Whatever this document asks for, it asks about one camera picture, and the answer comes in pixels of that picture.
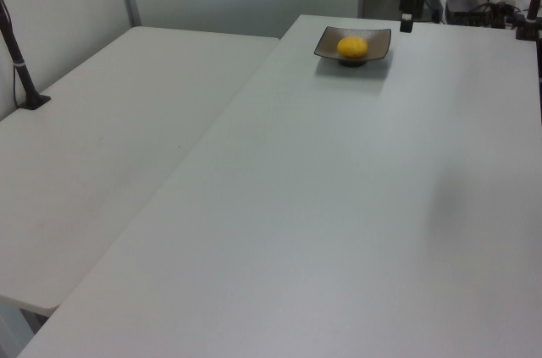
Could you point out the yellow lemon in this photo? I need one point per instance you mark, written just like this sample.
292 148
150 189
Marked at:
352 47

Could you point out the brown square ceramic plate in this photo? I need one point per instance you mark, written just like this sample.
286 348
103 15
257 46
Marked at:
377 40

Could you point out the black box device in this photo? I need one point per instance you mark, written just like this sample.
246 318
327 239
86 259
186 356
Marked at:
466 7

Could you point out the black clamp with pole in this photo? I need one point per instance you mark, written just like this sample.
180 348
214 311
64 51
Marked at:
528 25

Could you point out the white side table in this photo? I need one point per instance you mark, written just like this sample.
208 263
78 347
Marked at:
106 142

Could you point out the black camera pole with base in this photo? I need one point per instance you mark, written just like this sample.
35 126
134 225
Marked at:
23 74

